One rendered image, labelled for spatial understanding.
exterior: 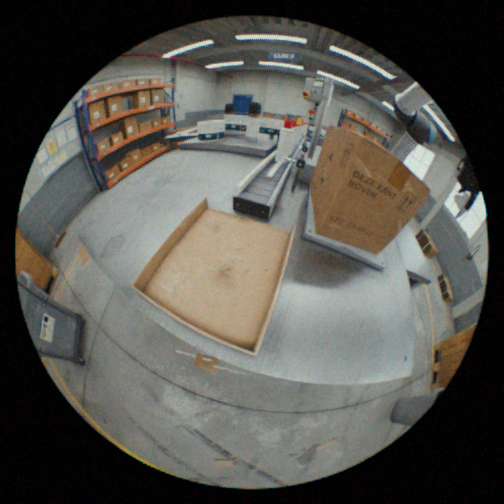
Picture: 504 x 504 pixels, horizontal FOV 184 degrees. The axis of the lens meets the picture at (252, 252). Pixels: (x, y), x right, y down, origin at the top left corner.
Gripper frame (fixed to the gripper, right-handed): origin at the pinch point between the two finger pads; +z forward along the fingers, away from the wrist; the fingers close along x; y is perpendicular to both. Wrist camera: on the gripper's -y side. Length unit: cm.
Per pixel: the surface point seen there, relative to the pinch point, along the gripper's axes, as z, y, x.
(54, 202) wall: -164, 361, 287
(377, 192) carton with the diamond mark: -4.1, 25.1, 28.1
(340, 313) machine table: 4, 14, 52
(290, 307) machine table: -2, 23, 59
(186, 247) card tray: -10, 46, 68
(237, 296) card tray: -7, 30, 64
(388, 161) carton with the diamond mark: -10.8, 25.7, 24.5
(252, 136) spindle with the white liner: 16, 111, 10
